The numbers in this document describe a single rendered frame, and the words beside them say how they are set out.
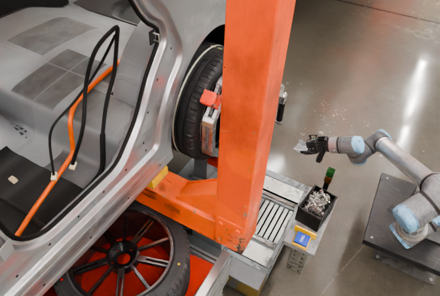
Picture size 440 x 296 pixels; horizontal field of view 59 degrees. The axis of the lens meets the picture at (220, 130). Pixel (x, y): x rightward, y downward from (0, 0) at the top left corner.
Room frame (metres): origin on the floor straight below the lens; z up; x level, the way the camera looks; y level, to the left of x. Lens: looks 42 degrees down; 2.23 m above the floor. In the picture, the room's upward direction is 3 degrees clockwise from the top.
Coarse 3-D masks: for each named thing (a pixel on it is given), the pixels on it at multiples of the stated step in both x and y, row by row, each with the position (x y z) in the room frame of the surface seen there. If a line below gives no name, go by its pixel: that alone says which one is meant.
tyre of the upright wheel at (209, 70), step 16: (192, 64) 1.69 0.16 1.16; (208, 64) 1.69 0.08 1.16; (192, 80) 1.61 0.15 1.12; (208, 80) 1.60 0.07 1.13; (192, 96) 1.55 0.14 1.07; (176, 112) 1.52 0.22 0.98; (192, 112) 1.49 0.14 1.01; (176, 128) 1.50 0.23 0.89; (192, 128) 1.46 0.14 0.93; (176, 144) 1.51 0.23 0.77; (192, 144) 1.46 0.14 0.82
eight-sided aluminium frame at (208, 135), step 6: (222, 78) 1.64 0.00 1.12; (216, 84) 1.61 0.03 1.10; (216, 90) 1.59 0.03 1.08; (210, 108) 1.53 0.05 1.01; (210, 114) 1.53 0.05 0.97; (216, 114) 1.50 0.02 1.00; (204, 120) 1.49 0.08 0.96; (210, 120) 1.48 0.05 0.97; (216, 120) 1.49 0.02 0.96; (204, 126) 1.48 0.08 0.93; (210, 126) 1.47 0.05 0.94; (204, 132) 1.48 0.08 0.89; (210, 132) 1.47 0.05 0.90; (204, 138) 1.48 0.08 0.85; (210, 138) 1.47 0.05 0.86; (204, 144) 1.48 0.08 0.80; (210, 144) 1.47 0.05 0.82; (204, 150) 1.48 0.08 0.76; (210, 150) 1.47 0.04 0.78; (216, 150) 1.51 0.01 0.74; (216, 156) 1.51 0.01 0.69
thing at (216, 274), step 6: (222, 252) 1.10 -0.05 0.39; (222, 258) 1.07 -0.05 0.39; (228, 258) 1.07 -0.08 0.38; (216, 264) 1.03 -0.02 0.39; (222, 264) 1.04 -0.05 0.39; (228, 264) 1.08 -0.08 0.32; (210, 270) 1.00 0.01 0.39; (216, 270) 1.00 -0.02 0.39; (222, 270) 1.02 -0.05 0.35; (210, 276) 0.96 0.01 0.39; (216, 276) 0.97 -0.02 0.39; (222, 276) 1.02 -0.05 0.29; (204, 282) 0.93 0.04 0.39; (210, 282) 0.93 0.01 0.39; (216, 282) 0.96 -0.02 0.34; (204, 288) 0.90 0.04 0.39; (210, 288) 0.91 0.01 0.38; (198, 294) 0.87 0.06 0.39; (204, 294) 0.87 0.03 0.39; (210, 294) 0.91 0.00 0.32
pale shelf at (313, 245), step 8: (336, 200) 1.44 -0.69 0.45; (328, 216) 1.32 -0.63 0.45; (296, 224) 1.26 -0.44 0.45; (288, 232) 1.20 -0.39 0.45; (296, 232) 1.21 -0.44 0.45; (320, 232) 1.21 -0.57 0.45; (288, 240) 1.16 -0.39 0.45; (312, 240) 1.16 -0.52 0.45; (296, 248) 1.12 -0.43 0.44; (312, 248) 1.12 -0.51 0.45; (312, 256) 1.08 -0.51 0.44
